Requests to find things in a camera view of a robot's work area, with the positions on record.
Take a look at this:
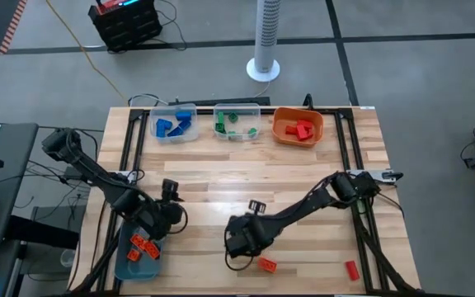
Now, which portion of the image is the clear plastic cup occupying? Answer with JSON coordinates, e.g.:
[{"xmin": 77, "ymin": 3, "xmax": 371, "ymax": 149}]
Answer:
[{"xmin": 59, "ymin": 247, "xmax": 77, "ymax": 269}]

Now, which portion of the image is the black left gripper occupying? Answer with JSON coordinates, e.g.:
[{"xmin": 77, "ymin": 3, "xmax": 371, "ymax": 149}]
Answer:
[{"xmin": 135, "ymin": 199, "xmax": 186, "ymax": 243}]

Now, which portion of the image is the yellow cable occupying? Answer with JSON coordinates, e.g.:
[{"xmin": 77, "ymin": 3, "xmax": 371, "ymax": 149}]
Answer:
[{"xmin": 44, "ymin": 0, "xmax": 128, "ymax": 103}]

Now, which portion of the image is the black crate with red device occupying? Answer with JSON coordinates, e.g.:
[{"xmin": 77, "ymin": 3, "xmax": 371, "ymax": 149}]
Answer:
[{"xmin": 87, "ymin": 0, "xmax": 165, "ymax": 54}]

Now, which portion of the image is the grey cable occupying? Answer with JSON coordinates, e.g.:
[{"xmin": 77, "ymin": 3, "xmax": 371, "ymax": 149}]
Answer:
[{"xmin": 127, "ymin": 92, "xmax": 171, "ymax": 108}]

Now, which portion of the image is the teal plastic bin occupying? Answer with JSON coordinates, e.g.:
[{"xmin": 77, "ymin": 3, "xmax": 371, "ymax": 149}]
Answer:
[{"xmin": 113, "ymin": 222, "xmax": 165, "ymax": 282}]

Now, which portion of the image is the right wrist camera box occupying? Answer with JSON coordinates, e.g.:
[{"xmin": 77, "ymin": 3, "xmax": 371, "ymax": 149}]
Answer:
[{"xmin": 248, "ymin": 199, "xmax": 267, "ymax": 215}]

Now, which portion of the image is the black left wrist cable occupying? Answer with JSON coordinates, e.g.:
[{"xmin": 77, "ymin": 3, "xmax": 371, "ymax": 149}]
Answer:
[{"xmin": 174, "ymin": 203, "xmax": 190, "ymax": 235}]

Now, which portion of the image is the black aluminium table frame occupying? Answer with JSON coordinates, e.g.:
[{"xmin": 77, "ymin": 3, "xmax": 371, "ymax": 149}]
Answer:
[{"xmin": 70, "ymin": 106, "xmax": 422, "ymax": 297}]

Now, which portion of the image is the clear plastic bin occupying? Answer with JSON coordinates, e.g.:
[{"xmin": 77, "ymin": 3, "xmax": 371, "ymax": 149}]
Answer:
[
  {"xmin": 213, "ymin": 102, "xmax": 262, "ymax": 142},
  {"xmin": 149, "ymin": 102, "xmax": 200, "ymax": 144}
]

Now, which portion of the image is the white tower fan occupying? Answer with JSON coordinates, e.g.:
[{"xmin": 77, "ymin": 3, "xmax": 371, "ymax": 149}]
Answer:
[{"xmin": 246, "ymin": 0, "xmax": 281, "ymax": 83}]

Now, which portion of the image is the black power strip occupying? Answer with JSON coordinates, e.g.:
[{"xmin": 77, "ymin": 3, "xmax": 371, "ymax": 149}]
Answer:
[{"xmin": 167, "ymin": 96, "xmax": 271, "ymax": 107}]

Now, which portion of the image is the orange plastic bin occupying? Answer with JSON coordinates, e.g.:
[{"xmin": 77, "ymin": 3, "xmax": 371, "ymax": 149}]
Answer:
[{"xmin": 272, "ymin": 106, "xmax": 325, "ymax": 149}]

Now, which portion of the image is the black side desk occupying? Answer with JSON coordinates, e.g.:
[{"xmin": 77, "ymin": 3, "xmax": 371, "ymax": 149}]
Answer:
[{"xmin": 0, "ymin": 122, "xmax": 40, "ymax": 248}]

